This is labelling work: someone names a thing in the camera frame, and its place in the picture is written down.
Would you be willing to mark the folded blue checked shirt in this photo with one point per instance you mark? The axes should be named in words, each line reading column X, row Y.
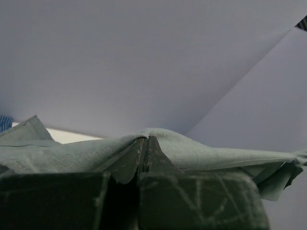
column 5, row 123

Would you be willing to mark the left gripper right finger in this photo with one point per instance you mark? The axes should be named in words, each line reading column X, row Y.
column 174, row 200

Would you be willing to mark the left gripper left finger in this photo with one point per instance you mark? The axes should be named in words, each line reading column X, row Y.
column 105, row 200

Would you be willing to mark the grey long sleeve shirt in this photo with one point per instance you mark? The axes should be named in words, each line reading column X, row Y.
column 29, row 148

